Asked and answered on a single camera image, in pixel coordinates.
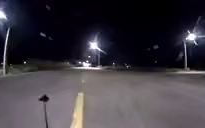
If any row of bushes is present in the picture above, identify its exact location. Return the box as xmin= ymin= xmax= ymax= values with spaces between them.
xmin=8 ymin=59 xmax=72 ymax=73

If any pale roadside pavement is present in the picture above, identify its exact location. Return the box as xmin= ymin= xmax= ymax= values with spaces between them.
xmin=165 ymin=68 xmax=205 ymax=75

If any grey asphalt road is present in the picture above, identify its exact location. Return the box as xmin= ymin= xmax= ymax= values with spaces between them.
xmin=0 ymin=67 xmax=205 ymax=128

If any street lamp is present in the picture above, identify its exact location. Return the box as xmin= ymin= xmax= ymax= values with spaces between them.
xmin=182 ymin=32 xmax=198 ymax=71
xmin=0 ymin=9 xmax=12 ymax=77
xmin=88 ymin=40 xmax=103 ymax=67

